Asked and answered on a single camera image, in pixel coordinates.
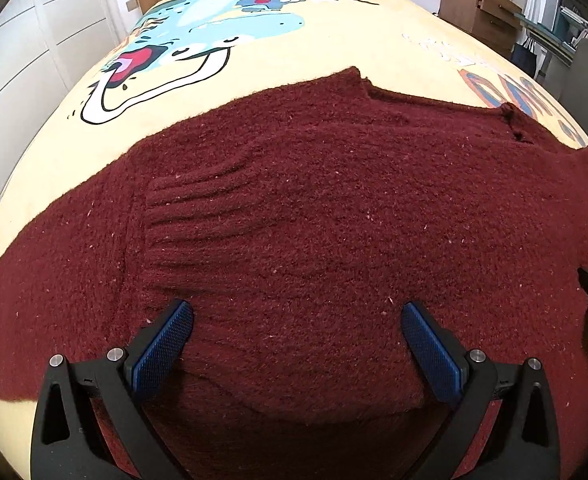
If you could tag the white wardrobe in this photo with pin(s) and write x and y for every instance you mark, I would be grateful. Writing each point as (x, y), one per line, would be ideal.
(29, 60)

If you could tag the maroon knit sweater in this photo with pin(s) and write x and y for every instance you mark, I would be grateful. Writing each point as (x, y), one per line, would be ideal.
(299, 210)

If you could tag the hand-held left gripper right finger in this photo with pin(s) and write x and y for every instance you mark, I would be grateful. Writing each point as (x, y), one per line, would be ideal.
(431, 345)

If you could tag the yellow printed blanket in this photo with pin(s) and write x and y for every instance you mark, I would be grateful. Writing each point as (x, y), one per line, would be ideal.
(324, 45)

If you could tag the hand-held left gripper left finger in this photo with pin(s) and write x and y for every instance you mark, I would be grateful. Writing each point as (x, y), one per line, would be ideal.
(166, 340)

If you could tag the wooden nightstand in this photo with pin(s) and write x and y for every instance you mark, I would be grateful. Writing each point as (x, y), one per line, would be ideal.
(478, 10)

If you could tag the wall switch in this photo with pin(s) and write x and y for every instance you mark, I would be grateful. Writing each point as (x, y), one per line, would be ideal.
(131, 4)

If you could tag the dark blue bag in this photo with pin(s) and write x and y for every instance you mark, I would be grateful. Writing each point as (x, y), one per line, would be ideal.
(524, 60)

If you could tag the grey chair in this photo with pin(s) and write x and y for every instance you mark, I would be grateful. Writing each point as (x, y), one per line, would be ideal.
(586, 75)

